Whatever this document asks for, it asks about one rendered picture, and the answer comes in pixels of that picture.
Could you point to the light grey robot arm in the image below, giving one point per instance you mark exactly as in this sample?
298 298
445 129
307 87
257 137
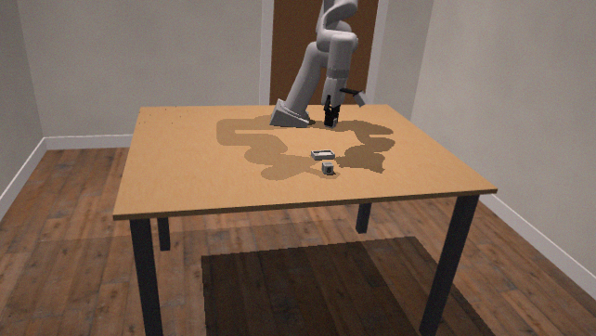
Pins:
336 61

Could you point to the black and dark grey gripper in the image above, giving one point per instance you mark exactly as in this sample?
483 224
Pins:
332 95

